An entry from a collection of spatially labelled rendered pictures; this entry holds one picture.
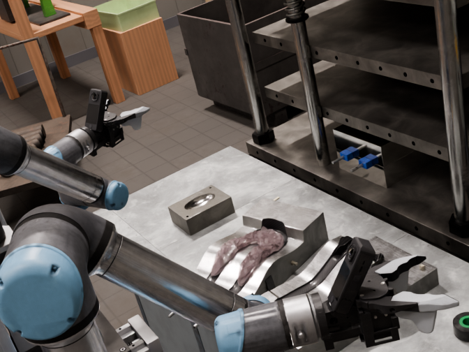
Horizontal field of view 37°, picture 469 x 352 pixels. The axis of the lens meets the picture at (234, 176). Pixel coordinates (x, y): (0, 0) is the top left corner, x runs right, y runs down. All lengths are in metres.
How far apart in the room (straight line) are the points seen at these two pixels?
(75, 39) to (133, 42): 1.74
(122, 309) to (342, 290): 2.78
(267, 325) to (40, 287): 0.33
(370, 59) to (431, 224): 0.59
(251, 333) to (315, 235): 1.30
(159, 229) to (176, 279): 1.56
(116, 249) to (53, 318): 0.19
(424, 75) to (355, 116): 0.45
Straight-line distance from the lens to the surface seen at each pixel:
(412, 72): 2.33
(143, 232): 2.73
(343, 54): 2.57
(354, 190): 2.69
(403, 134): 2.48
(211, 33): 5.27
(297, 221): 2.33
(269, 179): 2.85
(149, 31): 6.57
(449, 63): 2.11
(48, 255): 0.98
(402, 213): 2.52
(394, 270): 1.14
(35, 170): 1.66
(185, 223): 2.60
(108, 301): 3.88
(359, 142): 2.68
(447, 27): 2.07
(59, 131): 5.41
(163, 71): 6.69
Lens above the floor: 2.14
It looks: 27 degrees down
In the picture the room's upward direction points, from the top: 14 degrees counter-clockwise
